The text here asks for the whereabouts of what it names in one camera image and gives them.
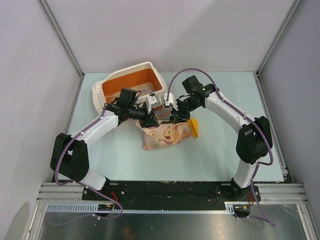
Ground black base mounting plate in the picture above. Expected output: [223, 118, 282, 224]
[82, 180, 261, 211]

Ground yellow plastic litter scoop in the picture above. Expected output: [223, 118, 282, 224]
[187, 118, 199, 139]

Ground black bag sealing clip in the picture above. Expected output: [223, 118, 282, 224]
[157, 119, 173, 126]

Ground pink cat litter bag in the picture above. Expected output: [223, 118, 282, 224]
[136, 110, 192, 151]

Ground white orange litter box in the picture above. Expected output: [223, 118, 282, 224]
[92, 61, 168, 114]

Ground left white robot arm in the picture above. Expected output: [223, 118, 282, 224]
[50, 88, 161, 200]

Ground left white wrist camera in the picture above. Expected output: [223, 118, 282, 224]
[145, 94, 162, 113]

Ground aluminium frame rail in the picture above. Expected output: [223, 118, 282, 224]
[37, 182, 309, 205]

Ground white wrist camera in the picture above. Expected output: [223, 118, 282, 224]
[162, 92, 178, 111]
[145, 94, 162, 113]

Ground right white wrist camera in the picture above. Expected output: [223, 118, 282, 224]
[162, 92, 178, 111]

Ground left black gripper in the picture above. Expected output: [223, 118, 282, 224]
[127, 103, 159, 128]

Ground grey slotted cable duct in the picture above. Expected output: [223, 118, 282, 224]
[46, 202, 235, 215]

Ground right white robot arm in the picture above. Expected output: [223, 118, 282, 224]
[164, 75, 274, 201]

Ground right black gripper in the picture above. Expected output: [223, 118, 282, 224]
[170, 97, 200, 125]

